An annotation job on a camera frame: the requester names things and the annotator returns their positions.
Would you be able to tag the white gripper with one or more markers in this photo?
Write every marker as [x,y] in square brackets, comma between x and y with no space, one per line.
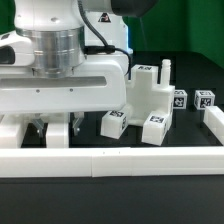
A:
[97,85]

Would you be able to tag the white chair seat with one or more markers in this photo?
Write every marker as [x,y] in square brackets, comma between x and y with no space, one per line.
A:
[149,90]

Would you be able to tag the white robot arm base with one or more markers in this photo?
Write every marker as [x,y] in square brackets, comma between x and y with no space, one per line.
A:
[114,31]

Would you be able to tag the white tagged cube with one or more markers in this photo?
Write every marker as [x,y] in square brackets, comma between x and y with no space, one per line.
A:
[203,98]
[180,99]

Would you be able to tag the white U-shaped obstacle fence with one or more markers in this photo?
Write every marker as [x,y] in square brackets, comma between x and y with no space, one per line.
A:
[16,162]

